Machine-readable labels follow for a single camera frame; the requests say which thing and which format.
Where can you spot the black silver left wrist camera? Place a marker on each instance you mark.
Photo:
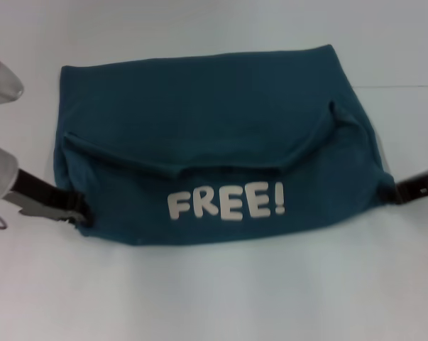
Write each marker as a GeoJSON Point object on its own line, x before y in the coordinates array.
{"type": "Point", "coordinates": [2, 85]}

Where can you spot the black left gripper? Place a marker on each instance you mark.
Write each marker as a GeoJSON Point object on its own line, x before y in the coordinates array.
{"type": "Point", "coordinates": [39, 197]}

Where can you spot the teal blue t-shirt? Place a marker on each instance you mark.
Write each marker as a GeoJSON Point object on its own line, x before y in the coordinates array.
{"type": "Point", "coordinates": [217, 124]}

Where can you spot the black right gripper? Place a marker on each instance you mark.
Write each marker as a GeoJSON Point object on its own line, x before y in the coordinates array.
{"type": "Point", "coordinates": [417, 188]}

